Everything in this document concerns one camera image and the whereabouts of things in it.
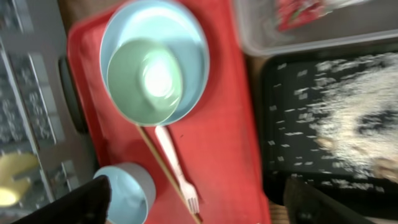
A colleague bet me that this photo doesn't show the yellow cup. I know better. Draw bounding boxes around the yellow cup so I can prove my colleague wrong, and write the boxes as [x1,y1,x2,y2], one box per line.
[1,152,39,207]

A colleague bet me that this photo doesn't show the grey plastic dishwasher rack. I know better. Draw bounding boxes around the grey plastic dishwasher rack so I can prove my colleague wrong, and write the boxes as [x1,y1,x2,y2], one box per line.
[1,0,96,223]

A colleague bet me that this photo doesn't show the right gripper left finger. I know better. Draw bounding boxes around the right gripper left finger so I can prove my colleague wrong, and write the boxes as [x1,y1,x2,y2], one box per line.
[13,175,111,224]

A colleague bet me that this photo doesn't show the red snack wrapper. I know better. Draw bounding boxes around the red snack wrapper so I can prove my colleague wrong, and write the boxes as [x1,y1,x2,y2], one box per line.
[276,0,325,31]

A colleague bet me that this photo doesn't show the clear plastic waste bin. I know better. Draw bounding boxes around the clear plastic waste bin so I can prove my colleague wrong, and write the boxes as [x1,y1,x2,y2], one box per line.
[233,0,397,57]

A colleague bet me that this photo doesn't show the wooden chopstick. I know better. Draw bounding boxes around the wooden chopstick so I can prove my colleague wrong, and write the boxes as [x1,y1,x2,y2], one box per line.
[136,125,202,224]

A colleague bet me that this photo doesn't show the rice and food scraps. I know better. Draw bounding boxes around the rice and food scraps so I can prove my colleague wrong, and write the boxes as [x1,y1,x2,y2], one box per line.
[308,53,397,184]

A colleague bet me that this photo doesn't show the white plastic fork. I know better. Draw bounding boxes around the white plastic fork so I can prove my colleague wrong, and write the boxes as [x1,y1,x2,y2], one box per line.
[155,126,200,214]

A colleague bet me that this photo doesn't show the white tissue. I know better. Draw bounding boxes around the white tissue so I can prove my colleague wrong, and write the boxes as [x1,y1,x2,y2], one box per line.
[323,0,369,10]

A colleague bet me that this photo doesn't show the green bowl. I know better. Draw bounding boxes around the green bowl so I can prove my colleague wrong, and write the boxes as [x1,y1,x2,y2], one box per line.
[106,39,183,126]

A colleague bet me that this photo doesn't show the small light blue saucer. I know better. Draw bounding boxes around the small light blue saucer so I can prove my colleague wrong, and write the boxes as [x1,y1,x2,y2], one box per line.
[95,162,156,224]

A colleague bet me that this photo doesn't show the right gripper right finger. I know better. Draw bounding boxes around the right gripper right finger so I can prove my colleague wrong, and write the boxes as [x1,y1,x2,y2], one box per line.
[283,178,377,224]

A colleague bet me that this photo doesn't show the large light blue plate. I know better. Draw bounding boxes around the large light blue plate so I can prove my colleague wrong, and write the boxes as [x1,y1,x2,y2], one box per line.
[99,1,210,126]

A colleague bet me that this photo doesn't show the red plastic serving tray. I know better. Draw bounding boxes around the red plastic serving tray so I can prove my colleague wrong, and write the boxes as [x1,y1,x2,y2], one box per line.
[63,0,271,224]

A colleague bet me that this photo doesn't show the black plastic tray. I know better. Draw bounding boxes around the black plastic tray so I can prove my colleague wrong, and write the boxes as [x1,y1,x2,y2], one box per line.
[257,43,397,221]

